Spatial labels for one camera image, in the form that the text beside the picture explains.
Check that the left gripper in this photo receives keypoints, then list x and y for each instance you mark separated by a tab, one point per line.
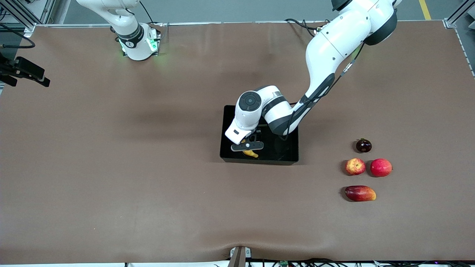
260	132

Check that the yellow banana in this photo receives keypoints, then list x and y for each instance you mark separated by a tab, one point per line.
252	153

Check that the black plastic box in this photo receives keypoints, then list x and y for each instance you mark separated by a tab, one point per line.
285	152

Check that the small red yellow apple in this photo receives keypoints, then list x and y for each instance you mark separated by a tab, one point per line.
355	166

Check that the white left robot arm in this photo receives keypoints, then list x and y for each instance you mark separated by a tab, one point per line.
334	40

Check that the dark purple mangosteen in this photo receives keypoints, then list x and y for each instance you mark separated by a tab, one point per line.
363	146

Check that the red yellow mango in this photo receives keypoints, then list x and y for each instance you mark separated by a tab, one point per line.
360	193

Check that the red peach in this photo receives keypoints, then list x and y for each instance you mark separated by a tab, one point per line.
381	167

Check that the small green circuit board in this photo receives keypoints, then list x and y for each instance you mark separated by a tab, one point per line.
284	264

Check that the brown table mat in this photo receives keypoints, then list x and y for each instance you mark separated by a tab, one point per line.
111	185

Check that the silver table edge rail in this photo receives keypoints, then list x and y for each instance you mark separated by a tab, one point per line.
222	23

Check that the metal table clamp bracket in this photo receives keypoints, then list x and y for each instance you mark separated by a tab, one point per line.
239	257

